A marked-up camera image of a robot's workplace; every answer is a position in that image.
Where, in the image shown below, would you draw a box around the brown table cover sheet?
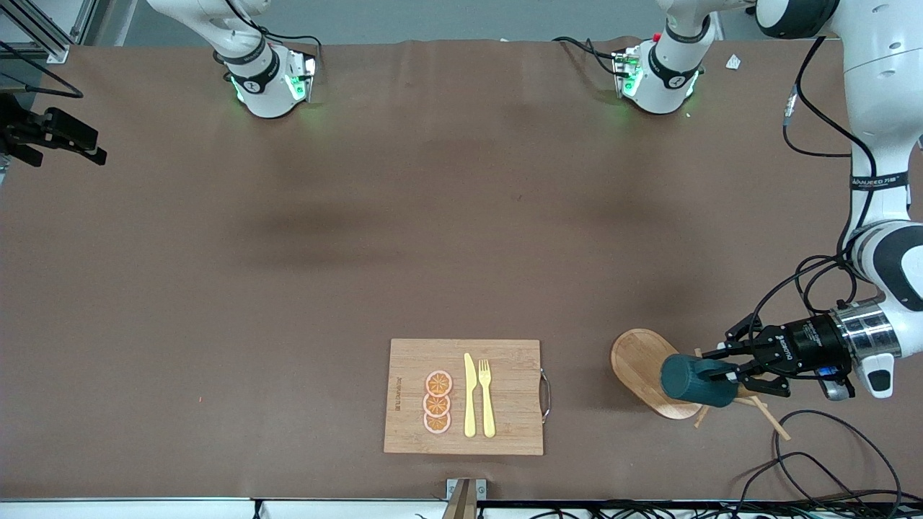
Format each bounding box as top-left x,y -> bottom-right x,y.
0,37 -> 923,502

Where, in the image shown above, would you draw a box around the metal table bracket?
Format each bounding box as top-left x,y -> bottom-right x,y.
446,478 -> 487,519

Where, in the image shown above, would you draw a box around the aluminium frame post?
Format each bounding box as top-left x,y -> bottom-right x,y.
0,0 -> 100,64

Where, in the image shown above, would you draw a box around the wooden mug rack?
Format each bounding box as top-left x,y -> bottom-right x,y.
610,328 -> 792,442

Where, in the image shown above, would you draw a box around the yellow plastic fork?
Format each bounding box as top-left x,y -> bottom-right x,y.
478,359 -> 497,439

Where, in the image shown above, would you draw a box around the yellow plastic knife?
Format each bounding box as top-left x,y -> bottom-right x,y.
464,352 -> 477,438

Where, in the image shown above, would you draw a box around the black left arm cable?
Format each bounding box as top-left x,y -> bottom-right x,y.
748,36 -> 878,348

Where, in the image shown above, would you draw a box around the bamboo cutting board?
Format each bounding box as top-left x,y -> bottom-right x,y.
383,338 -> 552,456

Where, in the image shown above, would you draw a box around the black base cable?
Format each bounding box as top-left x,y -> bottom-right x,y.
220,0 -> 323,70
552,35 -> 625,79

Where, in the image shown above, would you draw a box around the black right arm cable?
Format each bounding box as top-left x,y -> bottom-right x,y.
0,40 -> 83,99

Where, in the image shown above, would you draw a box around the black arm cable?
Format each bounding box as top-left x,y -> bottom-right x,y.
0,40 -> 83,99
748,36 -> 878,348

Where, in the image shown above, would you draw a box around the dark teal cup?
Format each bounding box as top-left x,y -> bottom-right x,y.
660,352 -> 741,409

